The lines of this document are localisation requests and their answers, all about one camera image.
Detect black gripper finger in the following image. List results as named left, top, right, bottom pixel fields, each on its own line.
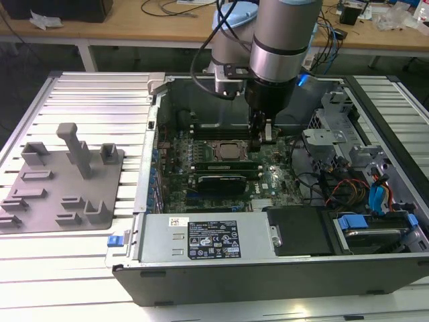
left=264, top=117, right=278, bottom=144
left=249, top=109, right=267, bottom=152

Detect silver CPU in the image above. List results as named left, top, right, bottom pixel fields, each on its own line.
left=219, top=142, right=241, bottom=159

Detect green motherboard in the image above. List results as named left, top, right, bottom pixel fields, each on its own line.
left=156, top=123, right=304, bottom=214

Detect metal CPU socket cover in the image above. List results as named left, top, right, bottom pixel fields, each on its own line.
left=204, top=139, right=252, bottom=164

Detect metal drive cage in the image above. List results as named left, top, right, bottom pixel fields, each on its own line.
left=301, top=90, right=396, bottom=189

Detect black graphics card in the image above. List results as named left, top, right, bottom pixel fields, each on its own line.
left=196, top=173, right=247, bottom=195

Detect silver finned heatsink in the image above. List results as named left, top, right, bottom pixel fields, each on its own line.
left=251, top=198, right=275, bottom=211

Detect black plastic cover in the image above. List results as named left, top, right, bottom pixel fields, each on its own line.
left=263, top=206, right=336, bottom=258

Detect grey plastic case latch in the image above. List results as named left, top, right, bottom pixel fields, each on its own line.
left=146, top=72, right=167, bottom=95

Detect small black box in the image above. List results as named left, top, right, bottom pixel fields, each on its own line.
left=339, top=6, right=362, bottom=25

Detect hard disk in blue carrier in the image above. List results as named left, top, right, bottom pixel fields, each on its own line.
left=334, top=211, right=418, bottom=256

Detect silver power supply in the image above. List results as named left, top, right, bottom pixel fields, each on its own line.
left=133, top=213, right=284, bottom=266

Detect clear plastic bags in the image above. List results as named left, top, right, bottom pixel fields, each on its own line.
left=373, top=6, right=420, bottom=33

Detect wooden desk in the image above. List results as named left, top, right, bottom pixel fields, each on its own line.
left=0, top=0, right=429, bottom=73

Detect black open PC case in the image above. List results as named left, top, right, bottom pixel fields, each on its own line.
left=105, top=72, right=429, bottom=307

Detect grey parts rack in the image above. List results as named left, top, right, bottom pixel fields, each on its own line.
left=0, top=122, right=125, bottom=235

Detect large black box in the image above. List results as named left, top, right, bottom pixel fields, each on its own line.
left=6, top=0, right=113, bottom=23

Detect crumpled white paper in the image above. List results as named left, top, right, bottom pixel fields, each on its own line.
left=29, top=9, right=64, bottom=31

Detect thin blue cable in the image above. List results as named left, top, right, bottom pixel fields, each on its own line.
left=326, top=19, right=340, bottom=75

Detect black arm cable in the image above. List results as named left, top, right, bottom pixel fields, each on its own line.
left=190, top=0, right=255, bottom=99

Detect blue flat wire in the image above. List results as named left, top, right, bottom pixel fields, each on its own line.
left=368, top=167, right=395, bottom=215

